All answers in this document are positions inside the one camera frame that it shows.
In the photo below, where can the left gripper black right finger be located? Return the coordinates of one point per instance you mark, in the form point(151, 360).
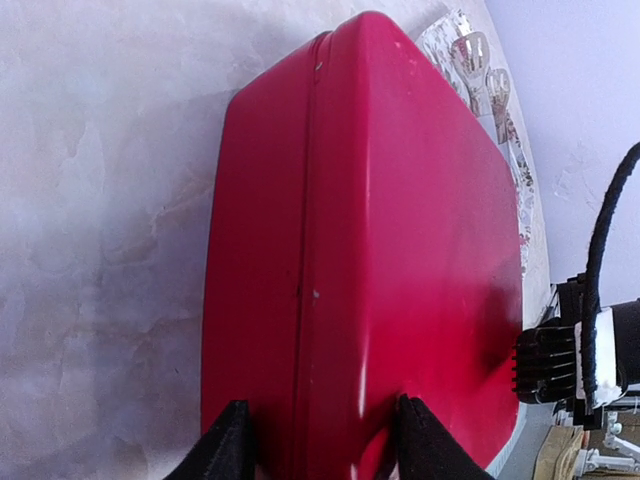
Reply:
point(425, 449)

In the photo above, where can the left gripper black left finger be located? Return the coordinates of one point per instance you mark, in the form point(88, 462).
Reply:
point(227, 450)

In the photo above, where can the red box lid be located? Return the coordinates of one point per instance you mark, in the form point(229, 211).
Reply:
point(412, 279)

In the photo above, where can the red chocolate box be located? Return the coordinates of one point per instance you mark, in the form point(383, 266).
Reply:
point(253, 275)

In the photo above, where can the silver metal serving tongs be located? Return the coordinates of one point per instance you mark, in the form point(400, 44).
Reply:
point(488, 89)

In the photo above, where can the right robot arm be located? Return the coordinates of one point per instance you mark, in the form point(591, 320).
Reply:
point(551, 365)

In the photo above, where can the floral rectangular tray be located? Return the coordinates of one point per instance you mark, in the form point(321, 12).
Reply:
point(435, 42)

